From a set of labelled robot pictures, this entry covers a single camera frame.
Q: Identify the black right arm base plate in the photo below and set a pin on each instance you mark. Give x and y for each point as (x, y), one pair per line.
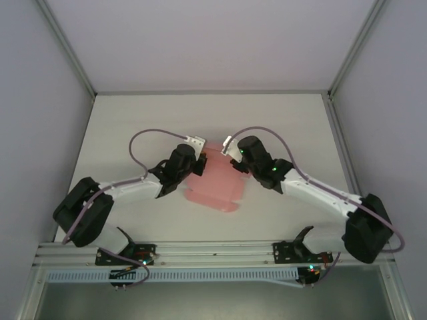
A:
(283, 251)

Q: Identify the aluminium frame post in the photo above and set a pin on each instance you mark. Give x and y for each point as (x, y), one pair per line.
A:
(68, 50)
(357, 50)

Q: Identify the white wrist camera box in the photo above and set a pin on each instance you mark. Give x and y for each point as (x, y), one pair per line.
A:
(196, 142)
(229, 146)

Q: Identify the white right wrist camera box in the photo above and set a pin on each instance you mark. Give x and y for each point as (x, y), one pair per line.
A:
(229, 146)

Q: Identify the aluminium frame crossbar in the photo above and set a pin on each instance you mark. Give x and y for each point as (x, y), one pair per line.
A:
(213, 92)

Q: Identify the aluminium side rail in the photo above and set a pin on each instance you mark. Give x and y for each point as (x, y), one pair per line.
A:
(338, 133)

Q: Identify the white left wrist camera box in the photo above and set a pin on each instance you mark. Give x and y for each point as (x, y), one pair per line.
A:
(196, 142)

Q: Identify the aluminium mounting rail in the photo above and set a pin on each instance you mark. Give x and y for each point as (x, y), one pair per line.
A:
(213, 248)

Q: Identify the pink paper box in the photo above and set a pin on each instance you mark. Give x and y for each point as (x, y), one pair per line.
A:
(217, 186)

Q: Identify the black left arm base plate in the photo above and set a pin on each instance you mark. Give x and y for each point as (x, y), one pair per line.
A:
(148, 250)

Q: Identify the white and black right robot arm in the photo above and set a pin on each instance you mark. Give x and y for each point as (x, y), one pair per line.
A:
(320, 196)

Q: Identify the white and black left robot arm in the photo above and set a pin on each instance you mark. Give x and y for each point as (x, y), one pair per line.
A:
(126, 190)

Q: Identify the black controller board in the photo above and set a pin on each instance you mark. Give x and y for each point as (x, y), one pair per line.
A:
(116, 281)
(308, 278)

